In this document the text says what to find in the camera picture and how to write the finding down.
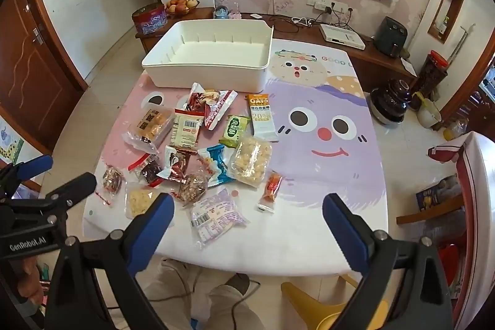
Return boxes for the dark jerky red packet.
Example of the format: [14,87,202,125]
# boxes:
[127,153,163,188]

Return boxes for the brown red chocolate packet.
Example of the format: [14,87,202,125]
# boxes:
[158,146,191,183]

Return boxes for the small orange red snack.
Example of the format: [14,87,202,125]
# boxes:
[257,171,284,213]

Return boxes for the beige barcode snack packet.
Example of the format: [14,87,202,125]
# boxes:
[170,109,204,151]

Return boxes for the blue snack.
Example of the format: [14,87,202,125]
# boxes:
[197,144,233,188]

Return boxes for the clear tray yellow biscuits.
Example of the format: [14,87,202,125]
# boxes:
[122,103,175,154]

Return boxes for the clear bag puffed snacks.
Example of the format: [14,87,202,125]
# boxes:
[227,134,273,188]

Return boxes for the orange white oats bar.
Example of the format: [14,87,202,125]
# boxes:
[247,94,278,142]

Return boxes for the green rice cake packet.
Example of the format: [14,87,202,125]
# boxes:
[219,115,250,148]

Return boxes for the red white sausage packet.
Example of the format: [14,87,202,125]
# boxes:
[185,83,237,131]

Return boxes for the clear bag pale chips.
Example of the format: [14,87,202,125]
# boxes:
[125,182,160,219]

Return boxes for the pale purple bread packet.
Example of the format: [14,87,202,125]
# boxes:
[191,188,249,248]

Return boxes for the person left hand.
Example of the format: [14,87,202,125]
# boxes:
[18,256,44,306]

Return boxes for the brown wooden door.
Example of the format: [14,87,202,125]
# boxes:
[0,0,83,153]

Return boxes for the yellow plastic stool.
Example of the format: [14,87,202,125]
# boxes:
[281,275,389,330]

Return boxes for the cartoon monster tablecloth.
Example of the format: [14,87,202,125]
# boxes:
[83,36,389,276]

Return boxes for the dark ceramic jar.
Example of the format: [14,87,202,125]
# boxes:
[368,79,412,127]

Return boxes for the long wooden tv cabinet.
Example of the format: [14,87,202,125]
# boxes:
[135,7,416,91]

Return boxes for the red lidded brown container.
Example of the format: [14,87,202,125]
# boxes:
[409,50,448,111]

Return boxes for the red round biscuit tin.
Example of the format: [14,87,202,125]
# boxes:
[132,2,167,35]

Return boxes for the white plastic storage bin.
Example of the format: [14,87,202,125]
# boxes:
[142,19,273,94]

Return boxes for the white set-top box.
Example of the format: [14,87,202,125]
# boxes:
[319,24,366,50]

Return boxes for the dark green air fryer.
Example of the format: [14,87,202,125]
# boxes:
[373,17,408,58]

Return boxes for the fruit bowl with apples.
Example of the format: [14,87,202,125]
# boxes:
[165,0,200,17]

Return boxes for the blue snow globe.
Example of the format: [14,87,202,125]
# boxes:
[213,5,230,19]

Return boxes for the white wall power strip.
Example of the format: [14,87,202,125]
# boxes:
[306,0,351,13]

